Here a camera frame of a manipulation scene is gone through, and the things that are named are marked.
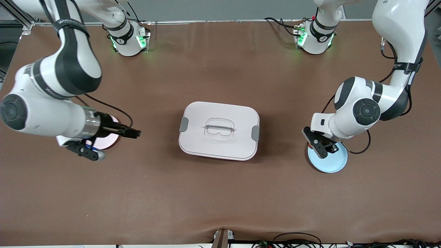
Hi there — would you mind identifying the metal table edge rail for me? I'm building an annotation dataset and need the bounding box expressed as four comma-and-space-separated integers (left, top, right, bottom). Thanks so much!
83, 20, 376, 26

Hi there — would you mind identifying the black looped cable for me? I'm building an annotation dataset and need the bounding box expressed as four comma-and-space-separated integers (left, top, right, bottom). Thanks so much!
272, 232, 323, 248

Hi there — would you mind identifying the black base power cable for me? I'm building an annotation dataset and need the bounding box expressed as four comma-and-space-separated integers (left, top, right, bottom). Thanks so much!
264, 17, 306, 38

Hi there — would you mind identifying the clear box lid handle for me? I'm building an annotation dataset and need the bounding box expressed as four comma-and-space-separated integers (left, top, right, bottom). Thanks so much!
205, 118, 236, 141

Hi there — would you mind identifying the brown camera mount post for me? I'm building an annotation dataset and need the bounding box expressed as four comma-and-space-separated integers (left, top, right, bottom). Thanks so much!
211, 228, 235, 248

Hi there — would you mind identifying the pink round plate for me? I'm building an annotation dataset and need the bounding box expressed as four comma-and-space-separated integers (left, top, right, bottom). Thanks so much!
85, 115, 121, 151

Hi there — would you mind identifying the aluminium frame profile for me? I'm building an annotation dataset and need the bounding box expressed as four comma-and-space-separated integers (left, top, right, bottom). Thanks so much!
0, 6, 37, 30

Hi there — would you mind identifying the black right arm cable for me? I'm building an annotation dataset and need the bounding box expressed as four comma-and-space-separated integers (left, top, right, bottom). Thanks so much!
38, 0, 134, 128

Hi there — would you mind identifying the white lidded plastic box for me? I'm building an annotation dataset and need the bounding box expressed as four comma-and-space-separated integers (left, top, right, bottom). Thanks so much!
178, 101, 260, 161

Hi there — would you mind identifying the light blue round plate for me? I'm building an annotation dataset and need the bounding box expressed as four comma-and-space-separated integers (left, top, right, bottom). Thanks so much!
308, 141, 348, 173

